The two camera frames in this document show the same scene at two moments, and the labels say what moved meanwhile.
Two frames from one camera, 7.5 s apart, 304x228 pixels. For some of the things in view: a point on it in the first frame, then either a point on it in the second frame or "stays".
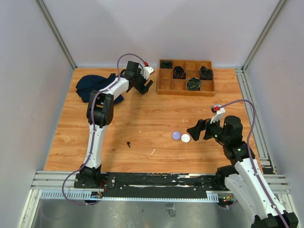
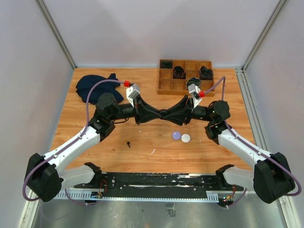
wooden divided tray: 185,77 stays
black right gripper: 195,131 -> 179,118
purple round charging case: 175,135 stays
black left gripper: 140,74 -> 141,105
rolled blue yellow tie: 193,84 stays
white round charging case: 185,138 stays
